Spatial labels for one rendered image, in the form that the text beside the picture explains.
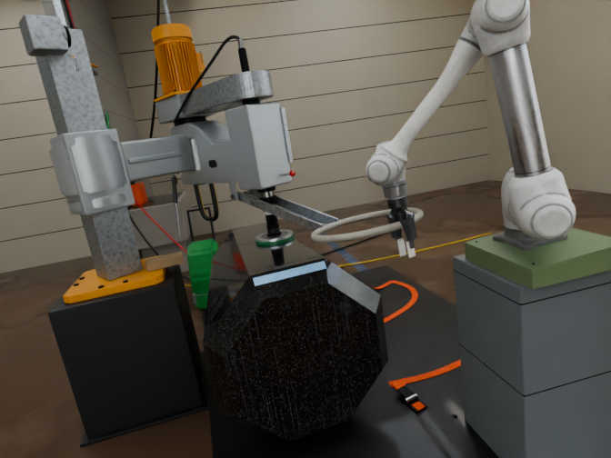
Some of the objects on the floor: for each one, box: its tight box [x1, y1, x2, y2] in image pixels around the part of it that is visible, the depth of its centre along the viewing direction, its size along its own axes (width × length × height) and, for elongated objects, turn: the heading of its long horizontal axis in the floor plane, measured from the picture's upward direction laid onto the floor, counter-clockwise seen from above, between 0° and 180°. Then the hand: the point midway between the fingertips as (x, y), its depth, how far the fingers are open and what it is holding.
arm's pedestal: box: [453, 254, 611, 458], centre depth 162 cm, size 50×50×80 cm
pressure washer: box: [186, 207, 219, 310], centre depth 372 cm, size 35×35×87 cm
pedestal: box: [47, 264, 209, 448], centre depth 240 cm, size 66×66×74 cm
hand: (405, 248), depth 158 cm, fingers closed on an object, 4 cm apart
